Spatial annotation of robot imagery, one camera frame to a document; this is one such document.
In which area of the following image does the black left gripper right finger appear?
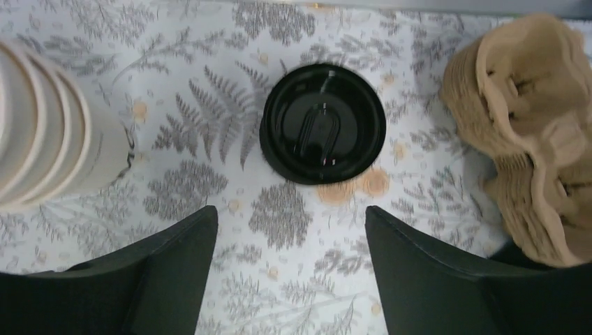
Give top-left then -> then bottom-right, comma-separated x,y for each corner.
365,206 -> 555,334

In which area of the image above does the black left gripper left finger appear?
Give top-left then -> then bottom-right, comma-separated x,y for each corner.
27,205 -> 218,334

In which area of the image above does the stack of paper cups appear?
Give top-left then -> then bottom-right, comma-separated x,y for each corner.
1,40 -> 134,211

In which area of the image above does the stack of cardboard cup carriers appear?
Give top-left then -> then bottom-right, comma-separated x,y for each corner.
440,13 -> 591,267

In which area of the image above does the floral patterned table mat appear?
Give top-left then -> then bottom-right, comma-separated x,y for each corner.
0,0 -> 592,335

